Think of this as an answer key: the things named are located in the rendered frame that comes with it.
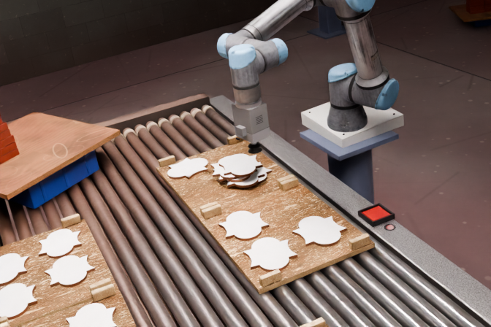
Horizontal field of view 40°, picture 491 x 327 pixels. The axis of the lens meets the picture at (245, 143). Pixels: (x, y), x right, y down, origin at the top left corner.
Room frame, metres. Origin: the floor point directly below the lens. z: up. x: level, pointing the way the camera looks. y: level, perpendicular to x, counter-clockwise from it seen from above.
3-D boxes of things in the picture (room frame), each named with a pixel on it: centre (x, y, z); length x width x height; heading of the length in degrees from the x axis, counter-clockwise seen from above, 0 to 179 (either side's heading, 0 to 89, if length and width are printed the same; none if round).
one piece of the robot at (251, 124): (1.77, -0.01, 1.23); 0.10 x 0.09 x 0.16; 124
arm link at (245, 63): (1.78, -0.03, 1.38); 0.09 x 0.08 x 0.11; 132
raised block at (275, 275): (1.39, -0.01, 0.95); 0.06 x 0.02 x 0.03; 112
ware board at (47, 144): (2.23, 0.80, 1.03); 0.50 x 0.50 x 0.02; 51
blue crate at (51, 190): (2.18, 0.75, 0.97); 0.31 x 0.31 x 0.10; 51
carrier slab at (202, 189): (2.00, 0.09, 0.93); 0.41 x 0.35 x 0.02; 22
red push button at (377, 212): (1.65, -0.34, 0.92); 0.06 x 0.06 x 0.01; 21
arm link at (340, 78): (2.30, -0.40, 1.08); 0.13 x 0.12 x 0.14; 42
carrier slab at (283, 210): (1.62, -0.07, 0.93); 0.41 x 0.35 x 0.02; 22
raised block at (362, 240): (1.49, -0.26, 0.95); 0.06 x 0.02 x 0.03; 112
